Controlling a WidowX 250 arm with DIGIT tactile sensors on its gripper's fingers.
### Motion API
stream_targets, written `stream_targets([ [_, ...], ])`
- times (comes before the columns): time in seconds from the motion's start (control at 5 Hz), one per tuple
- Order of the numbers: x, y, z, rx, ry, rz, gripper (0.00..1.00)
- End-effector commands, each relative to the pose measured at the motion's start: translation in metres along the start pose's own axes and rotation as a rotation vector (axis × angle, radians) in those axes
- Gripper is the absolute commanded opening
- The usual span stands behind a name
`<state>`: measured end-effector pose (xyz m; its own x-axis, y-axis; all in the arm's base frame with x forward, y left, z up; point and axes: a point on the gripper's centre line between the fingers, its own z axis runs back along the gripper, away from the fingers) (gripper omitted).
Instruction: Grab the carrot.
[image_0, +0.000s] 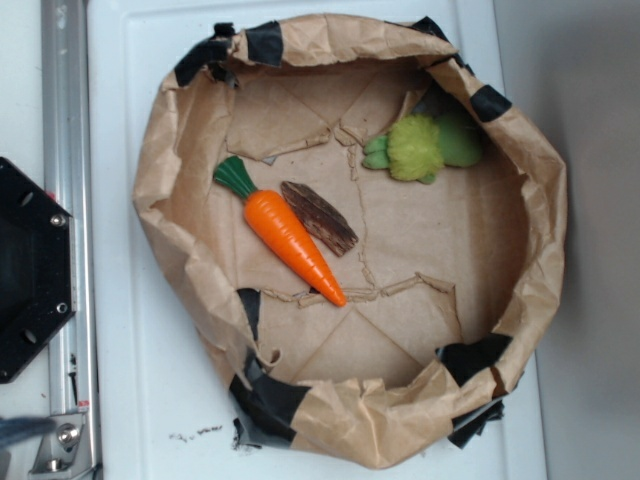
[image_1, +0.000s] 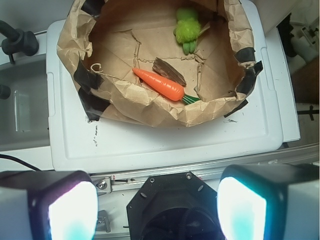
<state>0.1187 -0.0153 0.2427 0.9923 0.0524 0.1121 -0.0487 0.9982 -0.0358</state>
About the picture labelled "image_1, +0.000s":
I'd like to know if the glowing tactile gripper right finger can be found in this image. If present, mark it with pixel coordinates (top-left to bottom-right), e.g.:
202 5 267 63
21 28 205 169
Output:
217 163 320 240

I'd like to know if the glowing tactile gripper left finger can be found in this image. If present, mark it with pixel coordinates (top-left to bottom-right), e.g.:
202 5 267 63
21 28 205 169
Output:
0 170 98 240

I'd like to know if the orange plastic carrot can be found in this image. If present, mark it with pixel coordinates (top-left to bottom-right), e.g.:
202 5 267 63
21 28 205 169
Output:
132 67 200 105

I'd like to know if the white plastic bin lid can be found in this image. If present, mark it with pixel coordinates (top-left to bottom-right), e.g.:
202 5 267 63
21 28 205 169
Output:
46 0 301 173

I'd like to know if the clear plastic container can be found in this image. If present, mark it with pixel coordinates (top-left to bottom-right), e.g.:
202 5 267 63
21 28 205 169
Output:
0 70 50 151

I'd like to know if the black clamp knob stand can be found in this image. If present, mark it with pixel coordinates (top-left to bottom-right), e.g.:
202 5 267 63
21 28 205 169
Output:
0 20 39 65

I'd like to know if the crumpled brown paper bag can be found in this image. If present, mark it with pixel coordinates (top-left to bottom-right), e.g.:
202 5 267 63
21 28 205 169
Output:
57 0 263 127

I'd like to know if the brown wood bark piece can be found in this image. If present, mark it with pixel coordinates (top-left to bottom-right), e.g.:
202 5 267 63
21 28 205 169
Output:
152 57 187 87

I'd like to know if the green fuzzy plush toy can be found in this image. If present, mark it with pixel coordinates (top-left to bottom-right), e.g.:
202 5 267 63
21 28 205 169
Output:
173 7 202 55

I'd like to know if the aluminium extrusion rail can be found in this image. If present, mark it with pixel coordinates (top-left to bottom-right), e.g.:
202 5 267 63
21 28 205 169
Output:
90 142 320 195

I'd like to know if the black cable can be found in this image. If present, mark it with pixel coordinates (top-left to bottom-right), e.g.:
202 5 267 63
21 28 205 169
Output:
0 154 41 172

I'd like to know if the black octagonal mount plate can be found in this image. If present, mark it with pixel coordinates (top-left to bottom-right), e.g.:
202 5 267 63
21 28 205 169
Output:
126 172 225 240

